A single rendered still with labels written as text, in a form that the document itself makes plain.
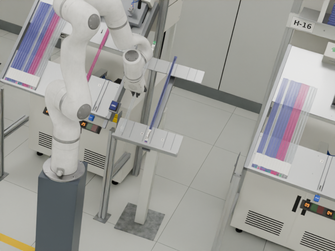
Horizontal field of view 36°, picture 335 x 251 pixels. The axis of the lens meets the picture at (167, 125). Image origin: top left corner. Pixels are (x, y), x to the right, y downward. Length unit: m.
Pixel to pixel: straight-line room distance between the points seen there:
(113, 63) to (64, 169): 1.41
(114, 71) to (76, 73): 1.41
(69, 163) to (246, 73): 2.55
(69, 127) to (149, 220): 1.18
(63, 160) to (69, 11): 0.67
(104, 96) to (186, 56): 1.94
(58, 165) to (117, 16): 0.70
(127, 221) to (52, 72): 1.00
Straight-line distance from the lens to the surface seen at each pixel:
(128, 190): 3.42
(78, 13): 1.95
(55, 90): 2.18
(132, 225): 3.17
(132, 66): 2.30
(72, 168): 2.34
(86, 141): 3.32
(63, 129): 2.22
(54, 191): 2.38
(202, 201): 3.46
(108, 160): 2.92
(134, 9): 2.88
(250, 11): 4.37
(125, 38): 2.19
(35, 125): 3.48
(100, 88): 2.83
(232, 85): 4.62
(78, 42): 2.01
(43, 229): 2.55
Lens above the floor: 2.17
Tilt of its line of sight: 31 degrees down
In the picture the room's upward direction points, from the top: 11 degrees clockwise
